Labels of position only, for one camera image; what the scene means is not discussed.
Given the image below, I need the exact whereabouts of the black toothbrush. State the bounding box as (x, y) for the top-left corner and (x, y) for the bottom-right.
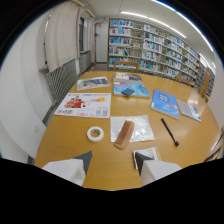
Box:
(160, 117), (181, 147)

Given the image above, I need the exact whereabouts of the colourful printed poster sheet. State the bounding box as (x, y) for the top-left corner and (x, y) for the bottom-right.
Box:
(54, 92), (112, 119)

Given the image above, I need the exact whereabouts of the long library bookshelf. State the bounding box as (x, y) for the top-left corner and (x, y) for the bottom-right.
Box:
(106, 17), (216, 98)

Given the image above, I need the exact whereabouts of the thick blue book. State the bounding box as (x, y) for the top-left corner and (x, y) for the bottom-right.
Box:
(150, 88), (181, 121)

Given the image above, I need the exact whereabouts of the small white printed packet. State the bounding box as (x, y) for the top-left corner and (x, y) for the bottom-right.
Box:
(132, 146), (162, 171)

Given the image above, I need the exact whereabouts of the light blue magazine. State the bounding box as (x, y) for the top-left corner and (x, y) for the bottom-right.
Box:
(112, 81), (151, 99)

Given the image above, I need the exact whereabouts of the white tape roll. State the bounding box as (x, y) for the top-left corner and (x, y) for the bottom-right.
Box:
(86, 126), (105, 143)

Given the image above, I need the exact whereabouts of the wooden comb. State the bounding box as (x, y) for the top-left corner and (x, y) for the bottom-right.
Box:
(113, 120), (135, 150)

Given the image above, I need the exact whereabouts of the grey-covered magazine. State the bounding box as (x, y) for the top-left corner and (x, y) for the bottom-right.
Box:
(76, 76), (111, 92)

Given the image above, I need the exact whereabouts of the clear plastic bag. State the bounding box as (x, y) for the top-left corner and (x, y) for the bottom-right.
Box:
(110, 114), (156, 144)

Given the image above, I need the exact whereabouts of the grey wall radiator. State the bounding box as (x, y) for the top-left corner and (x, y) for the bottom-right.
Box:
(43, 58), (79, 106)

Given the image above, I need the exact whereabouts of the dark green book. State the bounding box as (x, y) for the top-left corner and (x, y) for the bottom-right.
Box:
(112, 72), (144, 84)

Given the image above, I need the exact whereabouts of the round wooden table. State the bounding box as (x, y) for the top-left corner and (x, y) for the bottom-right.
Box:
(33, 70), (222, 192)

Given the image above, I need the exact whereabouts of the small dark blue pouch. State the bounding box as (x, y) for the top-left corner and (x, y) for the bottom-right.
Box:
(120, 87), (136, 98)

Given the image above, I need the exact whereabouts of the thin grey-blue booklet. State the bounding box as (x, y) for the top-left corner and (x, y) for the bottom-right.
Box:
(176, 98), (202, 123)

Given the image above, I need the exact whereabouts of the wooden chair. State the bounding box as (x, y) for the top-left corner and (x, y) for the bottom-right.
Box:
(174, 75), (192, 87)
(198, 66), (213, 104)
(113, 60), (140, 74)

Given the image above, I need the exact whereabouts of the white curtain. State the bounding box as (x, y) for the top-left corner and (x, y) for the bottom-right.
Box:
(44, 0), (82, 73)

